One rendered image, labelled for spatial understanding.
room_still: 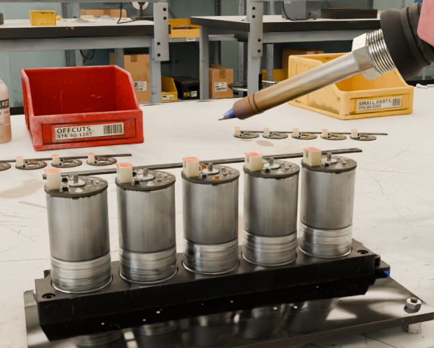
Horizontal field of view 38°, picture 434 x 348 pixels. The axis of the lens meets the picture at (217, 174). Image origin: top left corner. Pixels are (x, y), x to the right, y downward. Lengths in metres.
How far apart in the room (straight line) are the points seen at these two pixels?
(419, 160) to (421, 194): 0.10
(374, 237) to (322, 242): 0.09
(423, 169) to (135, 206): 0.32
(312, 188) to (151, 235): 0.07
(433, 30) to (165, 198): 0.12
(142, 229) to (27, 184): 0.24
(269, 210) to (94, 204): 0.07
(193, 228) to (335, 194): 0.06
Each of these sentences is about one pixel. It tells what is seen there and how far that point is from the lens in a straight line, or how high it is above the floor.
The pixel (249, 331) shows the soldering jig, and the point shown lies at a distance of 0.25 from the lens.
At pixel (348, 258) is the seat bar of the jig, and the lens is 0.30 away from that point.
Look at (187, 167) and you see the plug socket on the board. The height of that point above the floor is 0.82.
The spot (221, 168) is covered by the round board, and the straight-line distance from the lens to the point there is 0.28.
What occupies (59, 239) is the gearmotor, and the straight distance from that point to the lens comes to 0.26.
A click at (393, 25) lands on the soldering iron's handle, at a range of 0.22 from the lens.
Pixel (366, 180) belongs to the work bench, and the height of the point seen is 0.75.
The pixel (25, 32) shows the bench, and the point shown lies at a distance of 2.62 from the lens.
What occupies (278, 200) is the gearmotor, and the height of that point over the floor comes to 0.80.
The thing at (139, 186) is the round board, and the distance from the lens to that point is 0.25.
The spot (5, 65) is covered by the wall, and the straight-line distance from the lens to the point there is 4.73.
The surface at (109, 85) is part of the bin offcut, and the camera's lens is 0.70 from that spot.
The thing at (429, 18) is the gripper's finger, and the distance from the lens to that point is 0.21.
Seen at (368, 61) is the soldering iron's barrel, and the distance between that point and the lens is 0.22.
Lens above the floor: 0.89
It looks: 16 degrees down
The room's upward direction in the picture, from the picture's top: straight up
